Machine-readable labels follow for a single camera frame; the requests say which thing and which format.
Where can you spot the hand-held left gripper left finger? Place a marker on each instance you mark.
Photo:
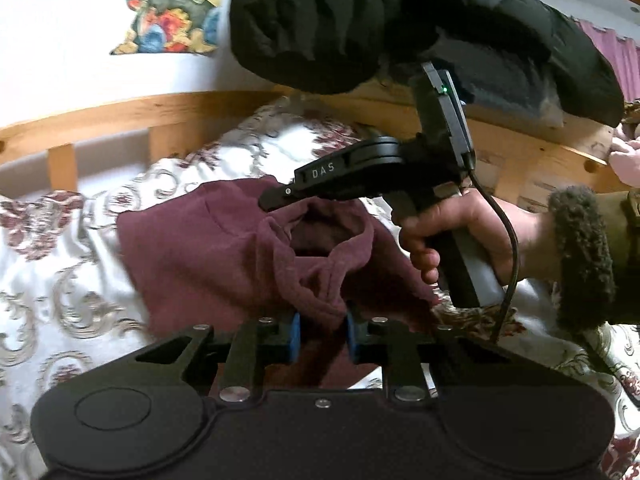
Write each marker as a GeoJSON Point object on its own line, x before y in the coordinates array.
{"type": "Point", "coordinates": [295, 336]}

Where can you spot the pink curtain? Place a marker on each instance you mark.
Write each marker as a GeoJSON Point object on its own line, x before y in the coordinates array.
{"type": "Point", "coordinates": [612, 55]}

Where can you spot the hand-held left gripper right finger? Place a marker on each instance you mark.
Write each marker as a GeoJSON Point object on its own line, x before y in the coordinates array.
{"type": "Point", "coordinates": [350, 336]}

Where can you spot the person's right hand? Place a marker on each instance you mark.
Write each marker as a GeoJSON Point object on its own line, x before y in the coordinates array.
{"type": "Point", "coordinates": [465, 232]}

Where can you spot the white floral bedspread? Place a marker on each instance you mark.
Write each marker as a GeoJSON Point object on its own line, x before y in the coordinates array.
{"type": "Point", "coordinates": [55, 285]}

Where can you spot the pink soft cloth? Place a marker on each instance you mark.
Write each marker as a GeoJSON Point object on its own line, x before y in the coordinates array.
{"type": "Point", "coordinates": [627, 157]}

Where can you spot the colourful wall poster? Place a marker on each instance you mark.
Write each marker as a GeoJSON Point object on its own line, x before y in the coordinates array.
{"type": "Point", "coordinates": [172, 5]}

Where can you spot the maroon small sweater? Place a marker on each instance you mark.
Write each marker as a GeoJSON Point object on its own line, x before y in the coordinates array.
{"type": "Point", "coordinates": [210, 260]}

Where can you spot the black puffer jacket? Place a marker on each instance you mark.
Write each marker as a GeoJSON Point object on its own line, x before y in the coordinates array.
{"type": "Point", "coordinates": [340, 15]}

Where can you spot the wooden bed frame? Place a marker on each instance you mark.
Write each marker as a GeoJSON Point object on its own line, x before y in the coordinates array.
{"type": "Point", "coordinates": [190, 110]}

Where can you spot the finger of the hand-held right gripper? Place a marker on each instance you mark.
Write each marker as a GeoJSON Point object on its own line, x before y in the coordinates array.
{"type": "Point", "coordinates": [310, 182]}

